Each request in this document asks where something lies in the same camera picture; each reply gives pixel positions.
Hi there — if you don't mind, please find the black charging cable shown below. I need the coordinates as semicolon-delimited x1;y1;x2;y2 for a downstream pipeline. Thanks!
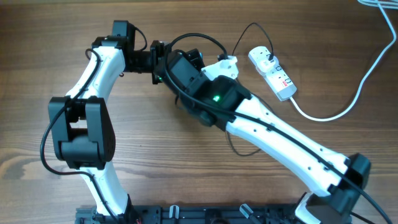
225;22;276;157

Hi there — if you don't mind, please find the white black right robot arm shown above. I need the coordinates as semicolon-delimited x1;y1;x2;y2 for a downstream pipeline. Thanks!
161;50;370;223

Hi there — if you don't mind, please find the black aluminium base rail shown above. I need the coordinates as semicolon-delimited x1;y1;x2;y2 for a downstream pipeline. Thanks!
75;203;353;224

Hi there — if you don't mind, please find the white power strip cord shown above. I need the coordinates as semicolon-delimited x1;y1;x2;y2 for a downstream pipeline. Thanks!
289;0;398;123

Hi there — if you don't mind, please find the white power strip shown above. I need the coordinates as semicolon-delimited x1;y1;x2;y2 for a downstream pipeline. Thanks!
248;46;297;101

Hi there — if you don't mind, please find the white charger adapter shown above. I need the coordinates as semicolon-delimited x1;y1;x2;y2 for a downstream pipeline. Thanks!
256;57;279;76

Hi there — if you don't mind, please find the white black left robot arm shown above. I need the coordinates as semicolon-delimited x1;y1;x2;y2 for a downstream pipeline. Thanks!
40;36;167;223

